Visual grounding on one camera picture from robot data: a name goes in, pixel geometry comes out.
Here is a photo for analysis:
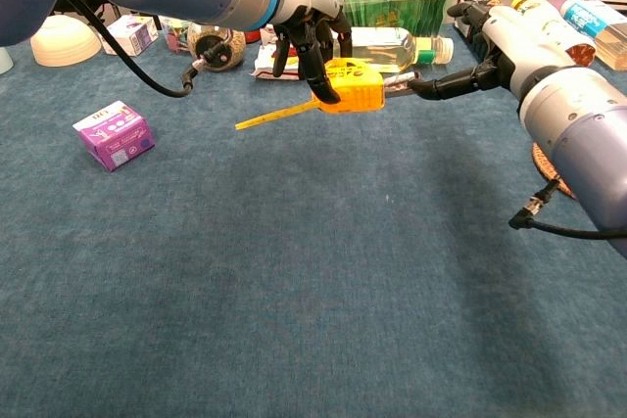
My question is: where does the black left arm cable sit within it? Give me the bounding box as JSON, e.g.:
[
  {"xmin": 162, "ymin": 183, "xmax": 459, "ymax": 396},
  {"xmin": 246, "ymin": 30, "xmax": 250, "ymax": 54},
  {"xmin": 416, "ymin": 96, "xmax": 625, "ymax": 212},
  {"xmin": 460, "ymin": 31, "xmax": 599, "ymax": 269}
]
[{"xmin": 58, "ymin": 0, "xmax": 231, "ymax": 99}]

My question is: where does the white bottle yellow cap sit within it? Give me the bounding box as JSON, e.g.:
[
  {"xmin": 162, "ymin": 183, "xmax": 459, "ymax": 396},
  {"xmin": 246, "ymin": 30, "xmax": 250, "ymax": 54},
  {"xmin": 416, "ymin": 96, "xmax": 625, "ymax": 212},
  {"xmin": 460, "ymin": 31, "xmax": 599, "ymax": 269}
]
[{"xmin": 509, "ymin": 0, "xmax": 598, "ymax": 68}]

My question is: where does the clear tub of clips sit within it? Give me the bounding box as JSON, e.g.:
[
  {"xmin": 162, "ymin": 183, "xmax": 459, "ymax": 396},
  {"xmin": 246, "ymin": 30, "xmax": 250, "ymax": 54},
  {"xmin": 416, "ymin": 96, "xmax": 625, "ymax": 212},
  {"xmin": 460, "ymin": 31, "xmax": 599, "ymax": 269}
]
[{"xmin": 159, "ymin": 16, "xmax": 197, "ymax": 54}]

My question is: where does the blue table mat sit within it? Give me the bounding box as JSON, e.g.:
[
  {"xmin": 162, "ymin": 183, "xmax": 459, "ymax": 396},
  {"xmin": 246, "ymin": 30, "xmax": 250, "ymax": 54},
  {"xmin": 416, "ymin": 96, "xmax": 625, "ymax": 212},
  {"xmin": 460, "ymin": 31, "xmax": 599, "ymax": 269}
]
[{"xmin": 0, "ymin": 21, "xmax": 627, "ymax": 418}]

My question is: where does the beige bowl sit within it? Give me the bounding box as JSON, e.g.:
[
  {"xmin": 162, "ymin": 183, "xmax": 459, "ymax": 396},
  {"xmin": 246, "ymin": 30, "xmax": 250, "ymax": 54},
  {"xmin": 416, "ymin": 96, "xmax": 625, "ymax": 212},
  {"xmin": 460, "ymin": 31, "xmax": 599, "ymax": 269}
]
[{"xmin": 29, "ymin": 15, "xmax": 103, "ymax": 69}]

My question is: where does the small purple box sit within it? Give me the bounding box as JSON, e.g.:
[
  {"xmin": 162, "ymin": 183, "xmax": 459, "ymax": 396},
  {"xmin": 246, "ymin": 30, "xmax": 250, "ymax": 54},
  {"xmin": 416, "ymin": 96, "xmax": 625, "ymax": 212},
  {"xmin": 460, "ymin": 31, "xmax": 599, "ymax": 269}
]
[{"xmin": 72, "ymin": 100, "xmax": 157, "ymax": 173}]

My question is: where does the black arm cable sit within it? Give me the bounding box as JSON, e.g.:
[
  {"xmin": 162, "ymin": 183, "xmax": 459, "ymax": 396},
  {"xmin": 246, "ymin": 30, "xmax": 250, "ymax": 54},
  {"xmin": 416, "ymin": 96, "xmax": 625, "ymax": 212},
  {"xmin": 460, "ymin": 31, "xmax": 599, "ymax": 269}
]
[
  {"xmin": 58, "ymin": 0, "xmax": 231, "ymax": 99},
  {"xmin": 507, "ymin": 177, "xmax": 627, "ymax": 242}
]

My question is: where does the glass jar black lid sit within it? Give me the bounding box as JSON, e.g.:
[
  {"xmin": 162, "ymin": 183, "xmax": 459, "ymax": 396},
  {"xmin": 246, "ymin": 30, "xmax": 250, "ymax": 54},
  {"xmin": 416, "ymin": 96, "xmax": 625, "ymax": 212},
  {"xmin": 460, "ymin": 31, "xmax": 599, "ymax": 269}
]
[{"xmin": 187, "ymin": 21, "xmax": 247, "ymax": 72}]

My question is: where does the clear bottle blue label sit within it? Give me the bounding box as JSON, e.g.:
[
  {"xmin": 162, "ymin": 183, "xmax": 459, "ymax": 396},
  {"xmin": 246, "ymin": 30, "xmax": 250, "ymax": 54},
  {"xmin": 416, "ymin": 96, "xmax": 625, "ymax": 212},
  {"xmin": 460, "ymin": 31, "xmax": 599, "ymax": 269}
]
[{"xmin": 559, "ymin": 0, "xmax": 627, "ymax": 71}]

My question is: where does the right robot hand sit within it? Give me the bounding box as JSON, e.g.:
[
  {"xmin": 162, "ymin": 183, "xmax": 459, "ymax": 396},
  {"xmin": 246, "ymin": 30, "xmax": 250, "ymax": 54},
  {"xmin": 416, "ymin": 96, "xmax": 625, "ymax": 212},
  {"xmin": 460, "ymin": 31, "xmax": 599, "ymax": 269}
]
[{"xmin": 409, "ymin": 0, "xmax": 593, "ymax": 106}]

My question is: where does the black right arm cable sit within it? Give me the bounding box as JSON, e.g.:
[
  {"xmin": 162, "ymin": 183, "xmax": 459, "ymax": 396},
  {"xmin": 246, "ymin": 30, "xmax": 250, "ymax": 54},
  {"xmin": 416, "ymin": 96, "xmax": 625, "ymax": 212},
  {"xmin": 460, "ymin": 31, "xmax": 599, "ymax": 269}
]
[{"xmin": 507, "ymin": 177, "xmax": 627, "ymax": 242}]

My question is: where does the white purple carton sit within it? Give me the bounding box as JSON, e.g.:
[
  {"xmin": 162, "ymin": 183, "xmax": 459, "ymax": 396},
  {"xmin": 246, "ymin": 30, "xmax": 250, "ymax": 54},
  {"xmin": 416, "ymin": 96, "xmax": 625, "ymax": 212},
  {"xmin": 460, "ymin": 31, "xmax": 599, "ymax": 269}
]
[{"xmin": 100, "ymin": 15, "xmax": 160, "ymax": 57}]

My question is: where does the green tissue box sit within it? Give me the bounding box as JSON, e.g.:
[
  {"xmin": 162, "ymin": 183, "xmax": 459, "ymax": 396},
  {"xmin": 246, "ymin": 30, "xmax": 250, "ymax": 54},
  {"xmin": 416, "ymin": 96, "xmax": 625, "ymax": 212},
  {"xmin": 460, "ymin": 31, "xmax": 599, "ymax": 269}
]
[{"xmin": 317, "ymin": 0, "xmax": 457, "ymax": 30}]

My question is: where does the yellow liquid plastic bottle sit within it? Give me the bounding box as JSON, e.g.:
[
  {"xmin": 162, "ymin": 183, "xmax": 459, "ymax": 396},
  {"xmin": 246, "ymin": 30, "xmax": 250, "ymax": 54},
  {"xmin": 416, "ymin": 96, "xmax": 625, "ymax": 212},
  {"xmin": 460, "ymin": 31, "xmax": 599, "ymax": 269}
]
[{"xmin": 332, "ymin": 25, "xmax": 455, "ymax": 74}]

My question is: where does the round woven coaster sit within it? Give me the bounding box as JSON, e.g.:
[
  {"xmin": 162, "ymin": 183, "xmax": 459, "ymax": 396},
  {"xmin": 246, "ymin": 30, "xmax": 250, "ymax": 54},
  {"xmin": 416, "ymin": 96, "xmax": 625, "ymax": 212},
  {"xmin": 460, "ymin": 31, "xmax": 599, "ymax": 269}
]
[{"xmin": 532, "ymin": 141, "xmax": 579, "ymax": 200}]

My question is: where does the white snack cake packet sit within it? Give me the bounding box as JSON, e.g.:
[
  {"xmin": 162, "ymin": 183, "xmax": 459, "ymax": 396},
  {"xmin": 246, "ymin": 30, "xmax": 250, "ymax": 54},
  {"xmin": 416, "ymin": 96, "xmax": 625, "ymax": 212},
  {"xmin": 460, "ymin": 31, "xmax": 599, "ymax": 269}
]
[{"xmin": 251, "ymin": 25, "xmax": 314, "ymax": 81}]

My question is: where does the yellow tape measure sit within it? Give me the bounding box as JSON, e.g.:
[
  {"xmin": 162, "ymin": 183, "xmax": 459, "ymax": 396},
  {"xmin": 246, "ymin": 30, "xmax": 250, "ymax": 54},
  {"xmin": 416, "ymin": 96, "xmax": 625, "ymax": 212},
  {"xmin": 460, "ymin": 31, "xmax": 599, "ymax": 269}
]
[{"xmin": 234, "ymin": 58, "xmax": 422, "ymax": 131}]

